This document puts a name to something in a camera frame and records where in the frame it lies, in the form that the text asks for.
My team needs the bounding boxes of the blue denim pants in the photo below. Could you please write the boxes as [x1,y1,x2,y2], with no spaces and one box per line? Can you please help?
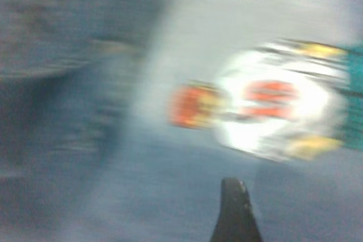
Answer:
[0,0,363,242]

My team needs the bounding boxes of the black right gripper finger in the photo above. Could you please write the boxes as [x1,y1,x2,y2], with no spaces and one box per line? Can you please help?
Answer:
[209,177,263,242]

